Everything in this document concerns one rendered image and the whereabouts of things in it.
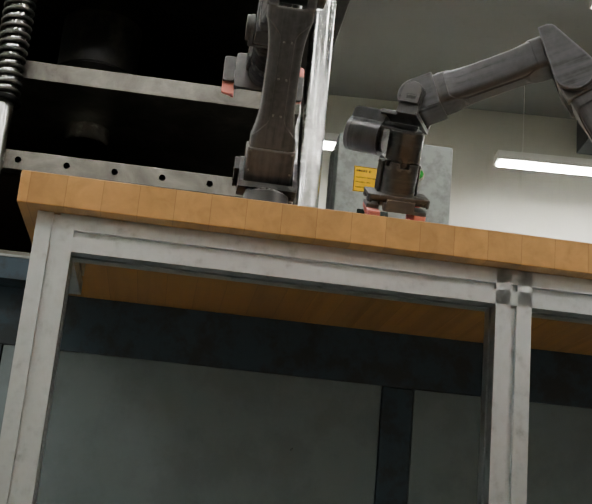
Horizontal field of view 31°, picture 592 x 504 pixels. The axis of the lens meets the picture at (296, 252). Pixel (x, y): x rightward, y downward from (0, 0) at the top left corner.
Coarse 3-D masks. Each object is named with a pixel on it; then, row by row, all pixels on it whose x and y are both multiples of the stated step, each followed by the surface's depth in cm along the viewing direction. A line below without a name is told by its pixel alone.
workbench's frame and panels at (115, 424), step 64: (0, 256) 162; (0, 320) 164; (64, 320) 165; (128, 320) 166; (192, 320) 168; (256, 320) 169; (0, 384) 162; (64, 384) 163; (128, 384) 164; (192, 384) 165; (256, 384) 166; (320, 384) 168; (384, 384) 169; (448, 384) 170; (576, 384) 173; (64, 448) 160; (128, 448) 161; (192, 448) 163; (256, 448) 164; (320, 448) 165; (384, 448) 166; (448, 448) 167; (576, 448) 170
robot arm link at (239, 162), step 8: (240, 160) 150; (240, 168) 149; (296, 168) 151; (240, 176) 148; (296, 176) 149; (232, 184) 151; (240, 184) 147; (248, 184) 147; (256, 184) 147; (264, 184) 147; (272, 184) 147; (296, 184) 148; (240, 192) 150; (288, 192) 148; (296, 192) 148; (288, 200) 150
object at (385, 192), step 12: (384, 168) 175; (396, 168) 173; (408, 168) 174; (384, 180) 175; (396, 180) 174; (408, 180) 174; (372, 192) 175; (384, 192) 175; (396, 192) 174; (408, 192) 174; (420, 204) 175
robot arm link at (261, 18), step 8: (264, 0) 146; (320, 0) 145; (264, 8) 164; (320, 8) 147; (264, 16) 164; (256, 24) 169; (264, 24) 165; (256, 32) 167; (264, 32) 167; (256, 40) 170; (264, 40) 169
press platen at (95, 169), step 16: (16, 160) 260; (32, 160) 258; (48, 160) 258; (64, 160) 259; (80, 160) 259; (96, 160) 260; (80, 176) 258; (96, 176) 259; (112, 176) 259; (128, 176) 260; (144, 176) 260; (160, 176) 262; (176, 176) 261; (192, 176) 262; (208, 176) 262; (224, 176) 263; (208, 192) 261; (224, 192) 262
